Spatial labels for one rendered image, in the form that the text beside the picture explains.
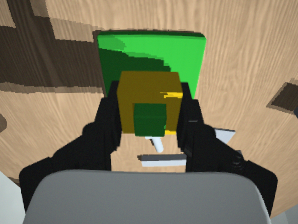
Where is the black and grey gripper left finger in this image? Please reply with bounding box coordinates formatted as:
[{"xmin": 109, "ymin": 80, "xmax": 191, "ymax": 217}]
[{"xmin": 19, "ymin": 81, "xmax": 122, "ymax": 214}]

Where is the dark grey cube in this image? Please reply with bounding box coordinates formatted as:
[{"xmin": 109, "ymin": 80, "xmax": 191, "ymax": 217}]
[{"xmin": 293, "ymin": 107, "xmax": 298, "ymax": 118}]

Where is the green flat plate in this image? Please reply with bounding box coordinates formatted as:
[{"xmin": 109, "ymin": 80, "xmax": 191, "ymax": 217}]
[{"xmin": 96, "ymin": 31, "xmax": 207, "ymax": 137}]

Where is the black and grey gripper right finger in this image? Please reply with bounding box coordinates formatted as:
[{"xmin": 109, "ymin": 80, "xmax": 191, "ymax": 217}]
[{"xmin": 176, "ymin": 82, "xmax": 278, "ymax": 217}]

